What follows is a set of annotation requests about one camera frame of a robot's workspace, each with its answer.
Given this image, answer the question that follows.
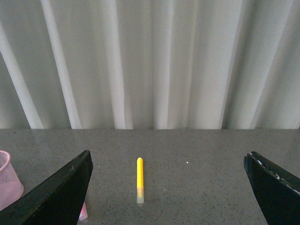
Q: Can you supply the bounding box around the pink marker pen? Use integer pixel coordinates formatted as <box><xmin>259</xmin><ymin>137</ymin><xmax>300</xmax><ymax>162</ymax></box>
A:
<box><xmin>79</xmin><ymin>202</ymin><xmax>88</xmax><ymax>221</ymax></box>

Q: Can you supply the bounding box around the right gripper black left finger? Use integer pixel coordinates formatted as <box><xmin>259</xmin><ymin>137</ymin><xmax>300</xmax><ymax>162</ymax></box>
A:
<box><xmin>0</xmin><ymin>150</ymin><xmax>93</xmax><ymax>225</ymax></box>

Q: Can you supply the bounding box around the yellow marker pen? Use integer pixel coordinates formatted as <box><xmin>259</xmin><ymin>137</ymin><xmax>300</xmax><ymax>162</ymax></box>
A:
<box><xmin>136</xmin><ymin>157</ymin><xmax>144</xmax><ymax>204</ymax></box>

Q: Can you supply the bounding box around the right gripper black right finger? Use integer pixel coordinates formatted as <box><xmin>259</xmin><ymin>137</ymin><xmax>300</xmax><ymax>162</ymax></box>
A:
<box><xmin>244</xmin><ymin>151</ymin><xmax>300</xmax><ymax>225</ymax></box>

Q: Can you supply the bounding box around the pink mesh pen cup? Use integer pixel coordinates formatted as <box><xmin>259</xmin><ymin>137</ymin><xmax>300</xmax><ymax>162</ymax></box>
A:
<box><xmin>0</xmin><ymin>150</ymin><xmax>24</xmax><ymax>210</ymax></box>

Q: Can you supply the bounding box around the white pleated curtain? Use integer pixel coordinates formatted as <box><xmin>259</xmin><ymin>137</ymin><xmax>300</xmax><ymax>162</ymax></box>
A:
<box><xmin>0</xmin><ymin>0</ymin><xmax>300</xmax><ymax>129</ymax></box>

